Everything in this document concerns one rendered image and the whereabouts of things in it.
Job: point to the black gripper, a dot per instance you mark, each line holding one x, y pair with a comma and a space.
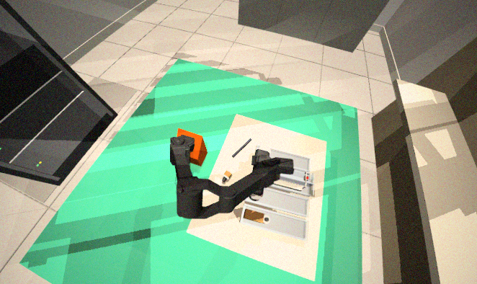
258, 153

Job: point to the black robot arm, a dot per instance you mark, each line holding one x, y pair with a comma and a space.
189, 188

